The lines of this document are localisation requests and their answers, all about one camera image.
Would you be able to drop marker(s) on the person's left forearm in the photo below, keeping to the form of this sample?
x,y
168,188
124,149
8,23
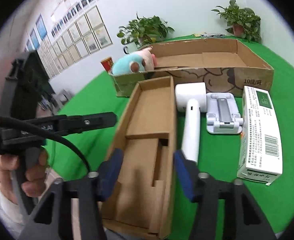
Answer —
x,y
7,213

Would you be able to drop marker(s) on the wall of framed certificates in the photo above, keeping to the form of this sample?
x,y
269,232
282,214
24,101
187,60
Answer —
x,y
87,37

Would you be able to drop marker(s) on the pink and teal plush toy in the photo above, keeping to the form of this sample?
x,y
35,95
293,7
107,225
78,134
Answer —
x,y
127,63

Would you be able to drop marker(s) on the blue framed poster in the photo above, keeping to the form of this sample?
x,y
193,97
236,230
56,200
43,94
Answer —
x,y
34,38
41,27
29,45

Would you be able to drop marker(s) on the narrow cardboard box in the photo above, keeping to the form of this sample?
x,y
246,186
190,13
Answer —
x,y
149,110

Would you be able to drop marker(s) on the white medicine box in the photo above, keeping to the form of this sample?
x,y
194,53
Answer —
x,y
259,130

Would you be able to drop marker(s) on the potted plant with white pot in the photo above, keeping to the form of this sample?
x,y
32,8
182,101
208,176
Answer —
x,y
147,28

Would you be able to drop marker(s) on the red can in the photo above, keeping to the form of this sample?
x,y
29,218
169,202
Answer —
x,y
107,65

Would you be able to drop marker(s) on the person's left hand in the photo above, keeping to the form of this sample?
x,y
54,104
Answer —
x,y
7,177

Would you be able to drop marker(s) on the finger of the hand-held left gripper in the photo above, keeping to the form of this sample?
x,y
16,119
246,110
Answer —
x,y
92,122

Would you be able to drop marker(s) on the white phone stand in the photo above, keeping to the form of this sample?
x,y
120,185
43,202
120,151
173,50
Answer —
x,y
224,127

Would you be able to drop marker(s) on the large printed cardboard box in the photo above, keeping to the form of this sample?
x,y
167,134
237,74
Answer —
x,y
211,80

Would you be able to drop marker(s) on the white hair dryer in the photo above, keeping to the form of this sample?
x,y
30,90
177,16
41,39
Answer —
x,y
190,120

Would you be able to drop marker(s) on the grey chair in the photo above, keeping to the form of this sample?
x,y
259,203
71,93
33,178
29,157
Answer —
x,y
62,97

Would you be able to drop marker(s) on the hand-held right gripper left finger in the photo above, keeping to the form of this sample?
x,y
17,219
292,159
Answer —
x,y
110,173

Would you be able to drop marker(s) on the potted plant with brown pot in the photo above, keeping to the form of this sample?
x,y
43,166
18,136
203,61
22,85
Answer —
x,y
239,17

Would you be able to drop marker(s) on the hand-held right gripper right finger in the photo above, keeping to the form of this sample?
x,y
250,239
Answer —
x,y
184,177

